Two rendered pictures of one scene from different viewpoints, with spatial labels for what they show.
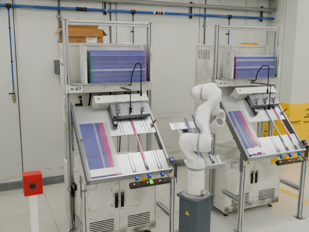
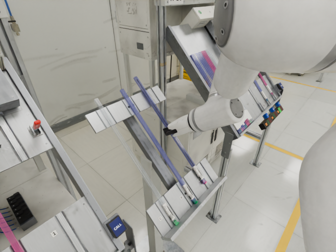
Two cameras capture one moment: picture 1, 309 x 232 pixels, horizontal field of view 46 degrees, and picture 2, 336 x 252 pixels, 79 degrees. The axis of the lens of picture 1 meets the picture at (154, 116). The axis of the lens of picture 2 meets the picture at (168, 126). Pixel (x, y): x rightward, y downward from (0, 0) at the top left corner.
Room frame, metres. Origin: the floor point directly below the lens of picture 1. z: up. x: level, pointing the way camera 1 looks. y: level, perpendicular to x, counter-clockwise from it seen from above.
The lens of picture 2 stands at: (2.48, -0.15, 1.38)
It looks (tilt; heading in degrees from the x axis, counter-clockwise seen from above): 34 degrees down; 337
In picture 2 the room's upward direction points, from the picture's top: straight up
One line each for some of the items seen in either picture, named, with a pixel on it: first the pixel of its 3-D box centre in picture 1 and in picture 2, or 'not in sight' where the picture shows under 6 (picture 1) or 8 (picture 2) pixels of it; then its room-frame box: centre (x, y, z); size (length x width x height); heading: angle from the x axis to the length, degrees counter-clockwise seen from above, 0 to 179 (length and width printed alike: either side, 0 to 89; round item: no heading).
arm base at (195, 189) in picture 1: (195, 181); not in sight; (2.38, -0.29, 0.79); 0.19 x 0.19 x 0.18
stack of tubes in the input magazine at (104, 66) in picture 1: (117, 66); not in sight; (3.18, 0.33, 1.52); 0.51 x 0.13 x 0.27; 114
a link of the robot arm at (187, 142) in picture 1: (191, 150); not in sight; (2.39, -0.26, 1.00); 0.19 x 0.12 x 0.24; 68
